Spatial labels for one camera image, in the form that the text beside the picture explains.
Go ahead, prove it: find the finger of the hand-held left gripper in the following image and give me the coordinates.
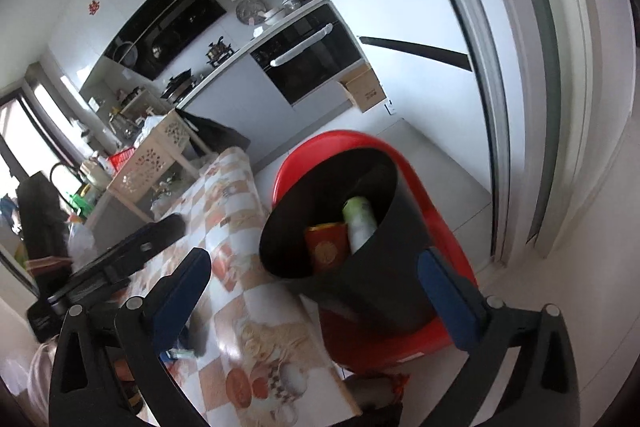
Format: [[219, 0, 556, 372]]
[[97, 213, 187, 281]]

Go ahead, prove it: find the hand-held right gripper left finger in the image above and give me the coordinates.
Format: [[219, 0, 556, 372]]
[[48, 248, 213, 427]]

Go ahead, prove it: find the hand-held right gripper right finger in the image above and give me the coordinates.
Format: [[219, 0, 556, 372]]
[[417, 248, 596, 427]]

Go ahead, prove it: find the black trash bin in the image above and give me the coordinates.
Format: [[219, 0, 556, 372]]
[[259, 148, 454, 336]]

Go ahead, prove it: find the green white bottle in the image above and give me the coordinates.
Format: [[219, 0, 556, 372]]
[[342, 197, 377, 254]]

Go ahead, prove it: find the red snack box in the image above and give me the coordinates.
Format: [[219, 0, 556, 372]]
[[305, 223, 351, 276]]

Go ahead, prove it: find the red plastic stool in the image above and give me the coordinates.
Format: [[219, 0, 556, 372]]
[[272, 130, 479, 366]]

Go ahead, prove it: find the checkered floral tablecloth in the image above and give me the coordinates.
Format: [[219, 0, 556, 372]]
[[114, 147, 362, 427]]

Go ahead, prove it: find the beige perforated storage cart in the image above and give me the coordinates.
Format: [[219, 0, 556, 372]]
[[107, 109, 214, 219]]

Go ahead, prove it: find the red plastic basket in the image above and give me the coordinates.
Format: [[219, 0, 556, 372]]
[[108, 149, 134, 173]]

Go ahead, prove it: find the black cloth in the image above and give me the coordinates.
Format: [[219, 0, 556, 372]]
[[175, 109, 251, 168]]

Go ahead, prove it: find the black wok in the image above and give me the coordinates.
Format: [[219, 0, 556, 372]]
[[160, 69, 197, 100]]

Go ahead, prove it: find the steel cooking pot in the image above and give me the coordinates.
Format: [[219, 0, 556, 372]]
[[204, 38, 234, 67]]

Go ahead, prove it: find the black range hood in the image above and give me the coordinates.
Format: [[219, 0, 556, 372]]
[[103, 0, 227, 80]]

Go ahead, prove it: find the cardboard box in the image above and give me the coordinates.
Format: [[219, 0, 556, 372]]
[[338, 64, 389, 113]]

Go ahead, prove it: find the black built-in oven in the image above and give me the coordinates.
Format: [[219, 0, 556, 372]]
[[249, 3, 369, 106]]

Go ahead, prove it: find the round steel steamer rack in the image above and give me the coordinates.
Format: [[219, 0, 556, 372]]
[[236, 0, 266, 26]]

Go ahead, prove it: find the white oven handle towel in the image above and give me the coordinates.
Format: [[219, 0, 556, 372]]
[[270, 23, 335, 68]]

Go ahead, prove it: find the white sliding door frame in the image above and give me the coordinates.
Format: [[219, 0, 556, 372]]
[[400, 0, 632, 269]]

